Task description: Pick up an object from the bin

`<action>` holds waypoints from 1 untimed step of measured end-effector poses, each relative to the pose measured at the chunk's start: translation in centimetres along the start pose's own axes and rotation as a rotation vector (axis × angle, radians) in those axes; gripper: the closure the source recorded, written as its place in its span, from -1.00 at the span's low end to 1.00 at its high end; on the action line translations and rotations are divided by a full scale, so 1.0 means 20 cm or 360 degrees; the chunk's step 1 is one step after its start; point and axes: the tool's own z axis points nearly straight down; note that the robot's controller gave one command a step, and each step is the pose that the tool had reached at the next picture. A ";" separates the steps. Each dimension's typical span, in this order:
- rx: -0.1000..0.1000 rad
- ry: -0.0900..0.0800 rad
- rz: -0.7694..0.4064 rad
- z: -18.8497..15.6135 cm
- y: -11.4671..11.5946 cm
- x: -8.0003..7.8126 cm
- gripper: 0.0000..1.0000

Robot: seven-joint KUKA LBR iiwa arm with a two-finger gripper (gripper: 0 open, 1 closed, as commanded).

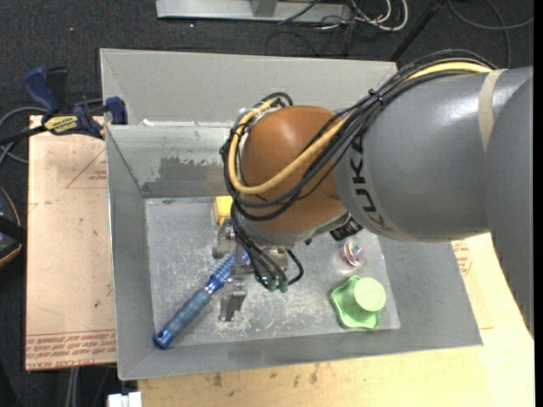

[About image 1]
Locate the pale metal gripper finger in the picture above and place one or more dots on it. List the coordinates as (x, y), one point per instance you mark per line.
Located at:
(225, 238)
(231, 301)

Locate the yellow block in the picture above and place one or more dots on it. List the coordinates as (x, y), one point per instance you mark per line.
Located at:
(221, 210)

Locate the grey metal bin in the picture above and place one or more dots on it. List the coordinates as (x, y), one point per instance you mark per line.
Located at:
(178, 244)

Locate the clear glass cup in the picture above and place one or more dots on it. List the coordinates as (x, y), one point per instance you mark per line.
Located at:
(353, 254)

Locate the green flower-shaped cup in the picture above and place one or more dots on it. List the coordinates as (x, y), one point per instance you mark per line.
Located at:
(360, 303)

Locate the black cylinder on white bracket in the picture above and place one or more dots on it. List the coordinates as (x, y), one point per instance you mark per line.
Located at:
(345, 230)

